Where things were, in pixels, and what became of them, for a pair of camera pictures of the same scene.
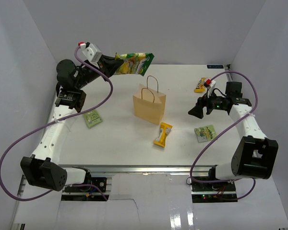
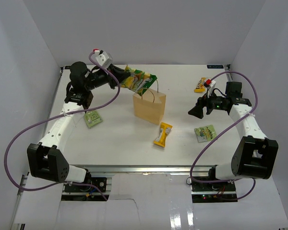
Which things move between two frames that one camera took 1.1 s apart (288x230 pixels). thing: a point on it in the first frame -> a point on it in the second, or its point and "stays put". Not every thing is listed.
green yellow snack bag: (134, 63) -> (139, 81)
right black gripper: (204, 101) stays put
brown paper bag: (149, 104) stays put
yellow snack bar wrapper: (161, 139) stays put
